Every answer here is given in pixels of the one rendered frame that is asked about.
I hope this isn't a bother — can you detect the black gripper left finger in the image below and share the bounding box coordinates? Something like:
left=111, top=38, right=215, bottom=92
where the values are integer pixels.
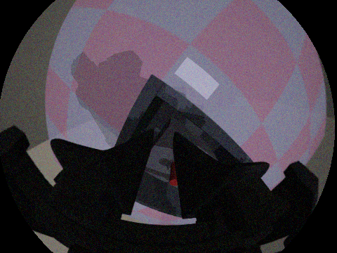
left=51, top=129, right=154, bottom=216

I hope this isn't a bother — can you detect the dark red peg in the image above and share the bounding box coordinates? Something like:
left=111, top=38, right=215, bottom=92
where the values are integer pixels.
left=169, top=161, right=177, bottom=186

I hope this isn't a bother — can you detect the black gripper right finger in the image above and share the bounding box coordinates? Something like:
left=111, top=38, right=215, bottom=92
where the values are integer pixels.
left=173, top=132, right=270, bottom=219

